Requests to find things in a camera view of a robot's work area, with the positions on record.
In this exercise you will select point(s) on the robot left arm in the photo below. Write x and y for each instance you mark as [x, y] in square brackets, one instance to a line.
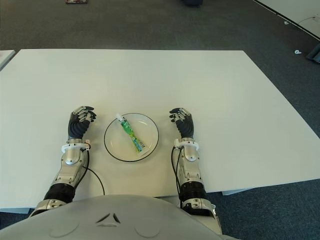
[70, 172]

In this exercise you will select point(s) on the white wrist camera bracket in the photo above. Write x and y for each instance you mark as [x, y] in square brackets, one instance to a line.
[75, 145]
[187, 143]

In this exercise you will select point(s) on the dark grey floor object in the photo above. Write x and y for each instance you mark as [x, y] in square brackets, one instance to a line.
[314, 53]

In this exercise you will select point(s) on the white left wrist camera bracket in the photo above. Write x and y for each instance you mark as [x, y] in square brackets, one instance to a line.
[75, 145]

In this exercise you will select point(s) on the red black floor item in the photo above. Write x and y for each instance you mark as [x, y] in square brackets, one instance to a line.
[76, 1]

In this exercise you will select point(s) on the white side table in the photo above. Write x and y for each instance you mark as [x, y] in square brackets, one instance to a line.
[4, 58]

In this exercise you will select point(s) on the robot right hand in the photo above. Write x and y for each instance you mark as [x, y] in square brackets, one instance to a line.
[186, 126]

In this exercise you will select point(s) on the white plate with black rim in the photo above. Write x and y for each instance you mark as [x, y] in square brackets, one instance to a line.
[147, 130]

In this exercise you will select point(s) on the green white toothpaste tube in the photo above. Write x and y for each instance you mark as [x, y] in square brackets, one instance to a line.
[131, 135]

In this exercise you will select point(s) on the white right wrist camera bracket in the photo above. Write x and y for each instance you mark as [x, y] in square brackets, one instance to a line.
[187, 143]

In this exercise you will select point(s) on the white background table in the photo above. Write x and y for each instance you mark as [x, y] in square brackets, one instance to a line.
[300, 10]

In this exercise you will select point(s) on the dark blue floor object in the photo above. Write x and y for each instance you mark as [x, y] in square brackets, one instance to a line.
[192, 2]

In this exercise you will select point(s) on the grey robot torso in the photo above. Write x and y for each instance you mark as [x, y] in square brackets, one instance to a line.
[112, 220]

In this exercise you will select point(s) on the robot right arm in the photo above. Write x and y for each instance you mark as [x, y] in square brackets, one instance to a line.
[191, 175]

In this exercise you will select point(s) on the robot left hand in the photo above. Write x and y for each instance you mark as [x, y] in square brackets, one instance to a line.
[78, 125]

